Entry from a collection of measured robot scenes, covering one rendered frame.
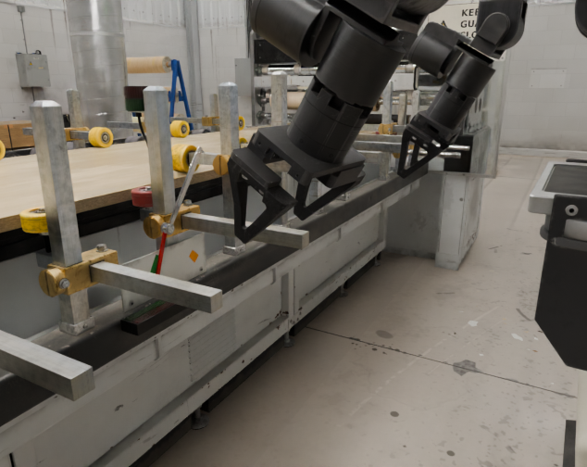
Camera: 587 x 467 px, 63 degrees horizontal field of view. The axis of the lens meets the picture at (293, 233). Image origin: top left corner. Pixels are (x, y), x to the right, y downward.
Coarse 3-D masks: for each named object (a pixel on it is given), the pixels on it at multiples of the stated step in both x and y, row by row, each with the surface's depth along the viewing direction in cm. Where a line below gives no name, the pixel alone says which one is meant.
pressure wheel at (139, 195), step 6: (144, 186) 115; (150, 186) 113; (132, 192) 110; (138, 192) 109; (144, 192) 109; (150, 192) 109; (132, 198) 111; (138, 198) 109; (144, 198) 109; (150, 198) 109; (132, 204) 112; (138, 204) 110; (144, 204) 109; (150, 204) 110
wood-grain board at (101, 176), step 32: (256, 128) 289; (0, 160) 160; (32, 160) 160; (96, 160) 160; (128, 160) 160; (0, 192) 112; (32, 192) 112; (96, 192) 112; (128, 192) 116; (0, 224) 90
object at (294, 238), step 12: (144, 216) 113; (192, 216) 107; (204, 216) 107; (192, 228) 107; (204, 228) 105; (216, 228) 103; (228, 228) 102; (276, 228) 98; (288, 228) 98; (252, 240) 100; (264, 240) 98; (276, 240) 97; (288, 240) 95; (300, 240) 94
